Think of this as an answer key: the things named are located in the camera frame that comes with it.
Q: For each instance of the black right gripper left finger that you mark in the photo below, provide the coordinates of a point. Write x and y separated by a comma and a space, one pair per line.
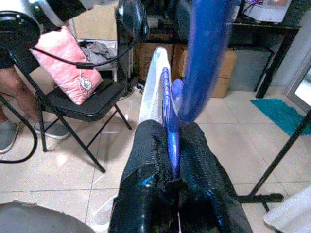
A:
145, 170

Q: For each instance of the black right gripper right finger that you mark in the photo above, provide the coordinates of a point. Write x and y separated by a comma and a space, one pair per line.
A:
206, 182

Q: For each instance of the white shirt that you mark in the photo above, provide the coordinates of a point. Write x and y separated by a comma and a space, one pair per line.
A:
151, 97

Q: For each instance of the blue plastic hanger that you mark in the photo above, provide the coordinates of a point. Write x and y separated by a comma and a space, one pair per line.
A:
209, 48

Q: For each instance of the black folding chair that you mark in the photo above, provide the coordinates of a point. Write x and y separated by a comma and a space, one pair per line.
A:
104, 97

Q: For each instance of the plain white t-shirt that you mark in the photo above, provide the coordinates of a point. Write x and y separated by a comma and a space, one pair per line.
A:
291, 213

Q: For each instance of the grey shoe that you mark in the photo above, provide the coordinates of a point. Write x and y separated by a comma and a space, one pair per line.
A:
7, 136
56, 132

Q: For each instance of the teal rug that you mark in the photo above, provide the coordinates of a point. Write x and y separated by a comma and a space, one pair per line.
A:
279, 111

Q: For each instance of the brown cardboard box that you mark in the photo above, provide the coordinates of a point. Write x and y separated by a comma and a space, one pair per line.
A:
226, 72
143, 60

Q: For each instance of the grey robot body shell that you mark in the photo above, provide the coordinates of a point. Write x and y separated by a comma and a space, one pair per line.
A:
36, 221

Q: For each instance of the glass sliding door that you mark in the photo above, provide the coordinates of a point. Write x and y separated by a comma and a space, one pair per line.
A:
290, 94

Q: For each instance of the grey clothes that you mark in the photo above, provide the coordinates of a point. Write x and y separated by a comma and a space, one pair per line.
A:
97, 51

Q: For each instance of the pink bag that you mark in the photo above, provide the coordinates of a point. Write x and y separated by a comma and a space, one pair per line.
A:
63, 63

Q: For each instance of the person bare legs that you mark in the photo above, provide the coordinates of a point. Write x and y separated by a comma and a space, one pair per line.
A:
12, 85

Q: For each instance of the black desk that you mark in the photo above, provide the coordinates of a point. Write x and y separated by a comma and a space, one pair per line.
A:
262, 26

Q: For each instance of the black clothes rack silver rail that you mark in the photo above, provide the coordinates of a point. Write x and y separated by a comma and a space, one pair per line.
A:
279, 157

